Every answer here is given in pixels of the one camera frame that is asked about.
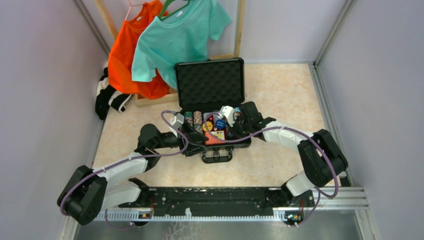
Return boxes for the orange t-shirt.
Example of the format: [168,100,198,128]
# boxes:
[108,0,170,100]

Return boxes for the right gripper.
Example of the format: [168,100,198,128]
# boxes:
[226,113,252,140]

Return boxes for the teal t-shirt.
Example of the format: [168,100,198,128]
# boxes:
[131,0,232,89]

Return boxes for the yellow round button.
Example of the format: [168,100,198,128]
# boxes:
[202,120,214,132]

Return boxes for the black white striped garment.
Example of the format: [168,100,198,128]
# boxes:
[95,62,133,121]

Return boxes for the wooden clothes rack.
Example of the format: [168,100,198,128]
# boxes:
[93,0,246,107]

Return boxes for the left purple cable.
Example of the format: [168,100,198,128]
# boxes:
[58,110,190,232]

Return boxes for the red playing card box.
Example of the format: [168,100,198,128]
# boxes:
[204,130,226,146]

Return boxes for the blue backed card deck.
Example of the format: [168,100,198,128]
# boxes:
[203,111,222,123]

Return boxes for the green blue chip row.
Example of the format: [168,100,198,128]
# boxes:
[184,111,193,124]

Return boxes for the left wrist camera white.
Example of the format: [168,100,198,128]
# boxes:
[169,112,185,131]

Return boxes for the tan blue chip row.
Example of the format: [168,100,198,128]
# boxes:
[193,111,203,134]

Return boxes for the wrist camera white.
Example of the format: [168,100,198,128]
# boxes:
[169,112,185,131]
[219,105,236,127]

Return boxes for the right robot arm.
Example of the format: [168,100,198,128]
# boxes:
[221,101,349,206]

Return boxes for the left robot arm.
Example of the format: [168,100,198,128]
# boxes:
[57,123,208,225]

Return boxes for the blue round button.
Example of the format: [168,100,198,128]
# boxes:
[214,119,227,130]

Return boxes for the red black triangle marker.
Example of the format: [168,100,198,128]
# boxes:
[203,112,215,123]

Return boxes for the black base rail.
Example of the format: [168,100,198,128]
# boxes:
[119,187,315,217]

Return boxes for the black poker set case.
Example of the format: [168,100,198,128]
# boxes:
[173,57,252,164]

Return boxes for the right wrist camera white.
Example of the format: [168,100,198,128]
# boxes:
[219,105,236,127]

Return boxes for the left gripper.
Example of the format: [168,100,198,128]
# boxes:
[153,119,210,157]

